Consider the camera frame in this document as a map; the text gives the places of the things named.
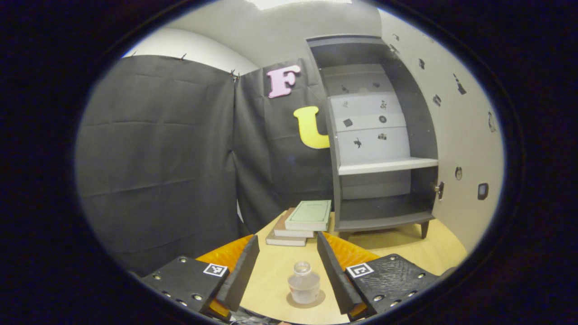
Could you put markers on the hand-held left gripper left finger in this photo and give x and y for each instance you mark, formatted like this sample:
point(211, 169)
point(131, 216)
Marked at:
point(241, 275)

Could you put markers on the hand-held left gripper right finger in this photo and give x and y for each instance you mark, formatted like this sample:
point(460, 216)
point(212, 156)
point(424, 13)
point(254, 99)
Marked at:
point(336, 280)

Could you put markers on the brown round coaster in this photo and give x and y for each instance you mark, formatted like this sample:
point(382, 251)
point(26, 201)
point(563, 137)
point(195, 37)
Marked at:
point(323, 299)

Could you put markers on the clear plastic bottle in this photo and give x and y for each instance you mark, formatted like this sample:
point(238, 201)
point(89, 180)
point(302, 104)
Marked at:
point(303, 286)

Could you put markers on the dark grey cabinet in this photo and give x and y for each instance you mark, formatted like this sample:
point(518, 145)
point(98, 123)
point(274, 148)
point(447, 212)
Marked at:
point(384, 212)

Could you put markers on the grey cabinet door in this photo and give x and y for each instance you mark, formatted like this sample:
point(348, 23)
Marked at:
point(460, 135)

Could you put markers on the white cabinet shelf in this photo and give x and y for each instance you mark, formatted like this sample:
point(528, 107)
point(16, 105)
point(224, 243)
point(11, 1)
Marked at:
point(384, 166)

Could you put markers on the brown cover book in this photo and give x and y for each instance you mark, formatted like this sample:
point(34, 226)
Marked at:
point(289, 232)
point(284, 242)

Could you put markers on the green cover book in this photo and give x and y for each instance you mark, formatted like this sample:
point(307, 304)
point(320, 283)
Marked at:
point(309, 214)

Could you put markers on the black backdrop cloth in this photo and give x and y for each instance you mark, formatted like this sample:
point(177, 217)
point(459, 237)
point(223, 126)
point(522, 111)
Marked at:
point(158, 158)

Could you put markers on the long ceiling light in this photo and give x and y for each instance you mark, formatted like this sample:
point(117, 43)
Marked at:
point(298, 3)

